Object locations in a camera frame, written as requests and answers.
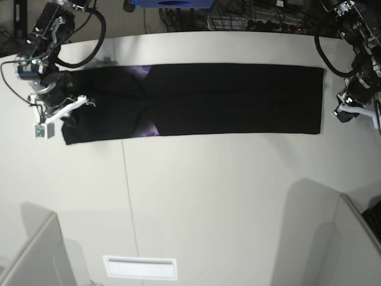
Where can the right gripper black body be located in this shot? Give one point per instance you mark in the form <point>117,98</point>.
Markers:
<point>55,97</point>

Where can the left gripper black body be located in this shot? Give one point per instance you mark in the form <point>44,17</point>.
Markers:
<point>354,100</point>

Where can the black T-shirt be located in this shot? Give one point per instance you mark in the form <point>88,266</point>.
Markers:
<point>193,99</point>

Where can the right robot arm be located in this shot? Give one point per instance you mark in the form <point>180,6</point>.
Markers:
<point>38,63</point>

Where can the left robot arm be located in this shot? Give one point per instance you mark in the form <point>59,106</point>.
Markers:
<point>358,23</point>

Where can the blue box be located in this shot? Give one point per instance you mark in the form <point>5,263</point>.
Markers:
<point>174,3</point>

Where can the black power strip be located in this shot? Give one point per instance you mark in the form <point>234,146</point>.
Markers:
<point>276,27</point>

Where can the black keyboard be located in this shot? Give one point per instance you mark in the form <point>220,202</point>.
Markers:
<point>373,218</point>

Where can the right grey partition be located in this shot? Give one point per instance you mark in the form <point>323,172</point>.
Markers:
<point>325,240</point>

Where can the grey partition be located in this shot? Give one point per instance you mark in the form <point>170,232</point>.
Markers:
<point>43,259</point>
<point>325,240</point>

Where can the left grey partition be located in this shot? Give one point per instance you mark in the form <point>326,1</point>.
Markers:
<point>43,259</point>

